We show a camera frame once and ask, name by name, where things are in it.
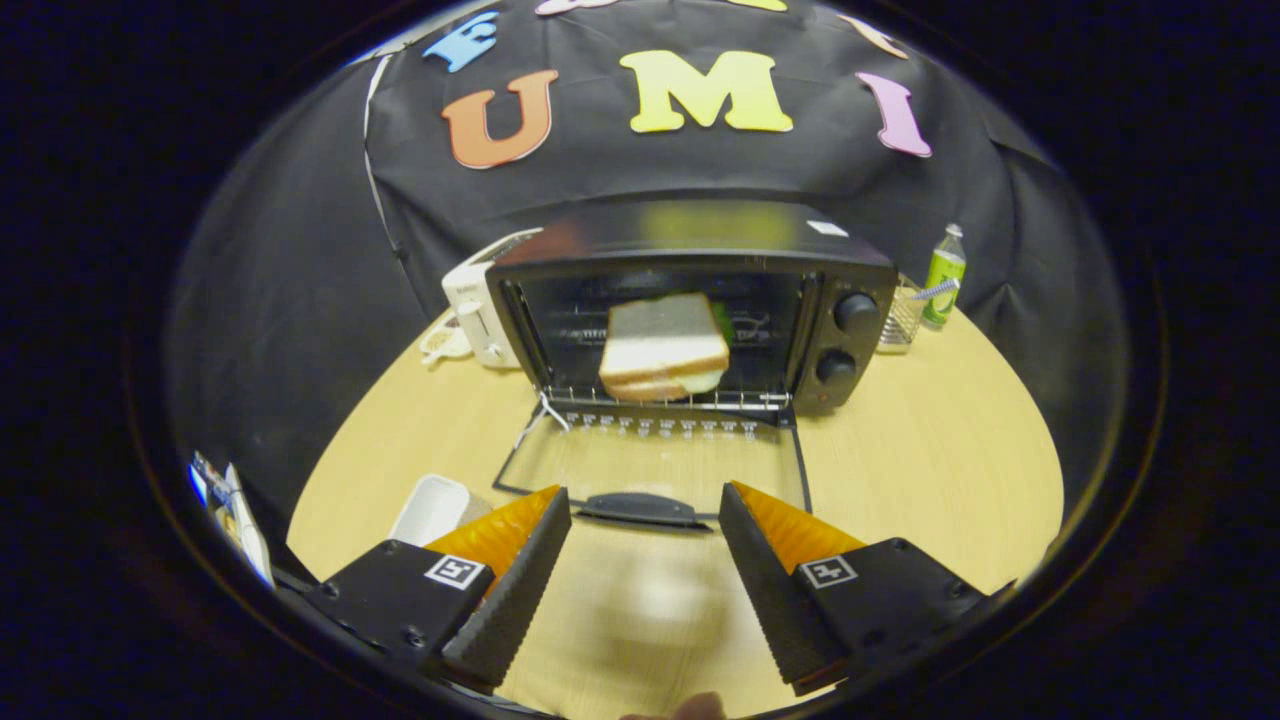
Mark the black toaster oven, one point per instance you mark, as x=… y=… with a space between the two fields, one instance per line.
x=850 y=360

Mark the green label plastic bottle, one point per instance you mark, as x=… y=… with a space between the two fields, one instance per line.
x=943 y=275

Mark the white rectangular tray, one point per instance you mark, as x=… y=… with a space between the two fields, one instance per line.
x=430 y=508

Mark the white paper sheets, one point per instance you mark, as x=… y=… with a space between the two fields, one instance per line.
x=250 y=540

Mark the clear glass cup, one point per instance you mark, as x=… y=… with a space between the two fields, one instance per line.
x=900 y=320

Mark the white pop-up toaster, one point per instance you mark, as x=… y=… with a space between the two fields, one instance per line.
x=475 y=310

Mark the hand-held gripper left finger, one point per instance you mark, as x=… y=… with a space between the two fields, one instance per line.
x=515 y=595

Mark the toast sandwich with lettuce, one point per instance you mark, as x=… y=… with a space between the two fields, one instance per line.
x=660 y=345

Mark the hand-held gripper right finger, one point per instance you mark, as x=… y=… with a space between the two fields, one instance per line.
x=765 y=590

